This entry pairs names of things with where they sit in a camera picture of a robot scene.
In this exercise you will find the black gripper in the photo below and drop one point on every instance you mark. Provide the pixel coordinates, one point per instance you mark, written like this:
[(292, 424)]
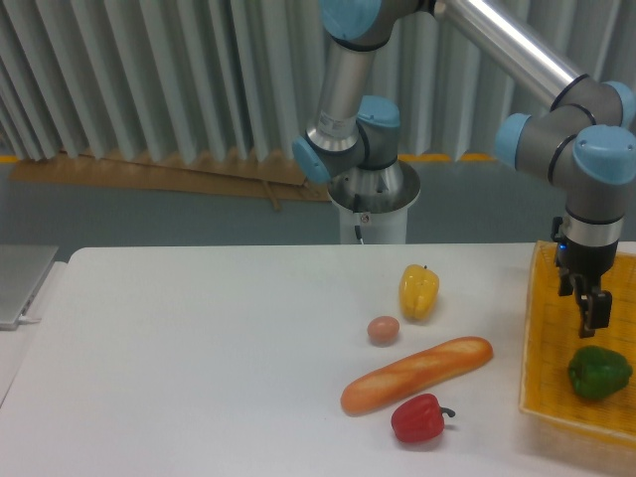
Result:
[(584, 252)]

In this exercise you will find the green bell pepper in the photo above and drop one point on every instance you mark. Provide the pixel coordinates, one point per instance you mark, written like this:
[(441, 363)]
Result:
[(597, 373)]

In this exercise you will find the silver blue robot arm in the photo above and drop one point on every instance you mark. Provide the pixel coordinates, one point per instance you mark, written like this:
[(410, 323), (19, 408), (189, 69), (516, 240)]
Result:
[(583, 144)]

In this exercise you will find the yellow woven basket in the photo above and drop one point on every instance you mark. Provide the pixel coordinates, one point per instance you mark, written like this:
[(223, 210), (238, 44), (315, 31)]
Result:
[(551, 340)]

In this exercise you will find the yellow bell pepper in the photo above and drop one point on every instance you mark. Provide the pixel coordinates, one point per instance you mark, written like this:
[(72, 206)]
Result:
[(417, 292)]

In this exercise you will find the red bell pepper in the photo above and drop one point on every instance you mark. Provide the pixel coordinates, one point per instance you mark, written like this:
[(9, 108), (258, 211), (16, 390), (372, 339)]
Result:
[(420, 419)]

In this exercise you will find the baguette bread loaf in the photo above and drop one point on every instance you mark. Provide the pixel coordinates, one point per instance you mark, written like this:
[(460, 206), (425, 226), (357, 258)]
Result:
[(415, 373)]

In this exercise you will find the brown egg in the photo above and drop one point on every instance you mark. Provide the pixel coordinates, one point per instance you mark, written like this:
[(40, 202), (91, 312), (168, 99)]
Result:
[(383, 330)]

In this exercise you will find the brown cardboard sheet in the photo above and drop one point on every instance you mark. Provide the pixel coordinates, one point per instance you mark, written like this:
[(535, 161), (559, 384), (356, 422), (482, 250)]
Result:
[(275, 179)]

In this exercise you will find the grey laptop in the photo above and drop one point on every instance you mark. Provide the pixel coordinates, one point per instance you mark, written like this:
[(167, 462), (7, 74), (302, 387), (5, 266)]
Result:
[(24, 269)]

